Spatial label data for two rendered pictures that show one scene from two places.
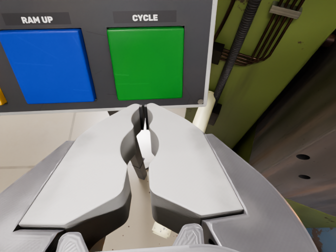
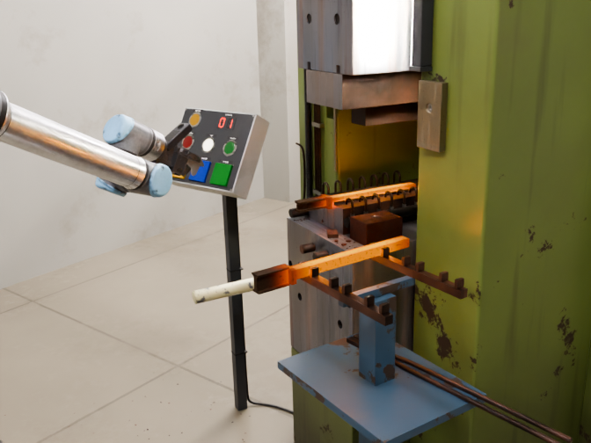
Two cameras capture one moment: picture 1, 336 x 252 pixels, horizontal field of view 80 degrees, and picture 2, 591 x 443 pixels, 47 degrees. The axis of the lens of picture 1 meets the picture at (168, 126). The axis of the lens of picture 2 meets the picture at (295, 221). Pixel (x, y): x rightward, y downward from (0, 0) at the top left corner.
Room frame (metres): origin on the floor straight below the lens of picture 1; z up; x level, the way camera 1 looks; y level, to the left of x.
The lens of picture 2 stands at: (-1.26, -1.67, 1.54)
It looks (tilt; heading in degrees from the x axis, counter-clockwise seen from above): 18 degrees down; 44
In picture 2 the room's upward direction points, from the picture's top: 2 degrees counter-clockwise
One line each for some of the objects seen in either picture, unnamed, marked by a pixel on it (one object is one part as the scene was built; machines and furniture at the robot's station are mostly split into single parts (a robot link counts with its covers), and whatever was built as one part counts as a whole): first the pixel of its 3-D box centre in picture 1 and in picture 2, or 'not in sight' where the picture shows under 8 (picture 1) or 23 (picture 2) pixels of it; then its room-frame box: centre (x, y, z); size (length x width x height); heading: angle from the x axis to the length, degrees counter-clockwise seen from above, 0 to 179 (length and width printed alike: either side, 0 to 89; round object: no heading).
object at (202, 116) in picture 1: (188, 154); (253, 284); (0.20, -0.06, 0.62); 0.44 x 0.05 x 0.05; 161
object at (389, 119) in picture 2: not in sight; (400, 109); (0.40, -0.52, 1.24); 0.30 x 0.07 x 0.06; 161
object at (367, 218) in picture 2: not in sight; (375, 228); (0.17, -0.61, 0.95); 0.12 x 0.09 x 0.07; 161
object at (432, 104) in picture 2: not in sight; (431, 115); (0.19, -0.76, 1.27); 0.09 x 0.02 x 0.17; 71
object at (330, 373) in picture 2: not in sight; (376, 380); (-0.13, -0.84, 0.70); 0.40 x 0.30 x 0.02; 77
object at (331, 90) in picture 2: not in sight; (385, 83); (0.37, -0.49, 1.32); 0.42 x 0.20 x 0.10; 161
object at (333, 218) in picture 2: not in sight; (383, 200); (0.37, -0.49, 0.96); 0.42 x 0.20 x 0.09; 161
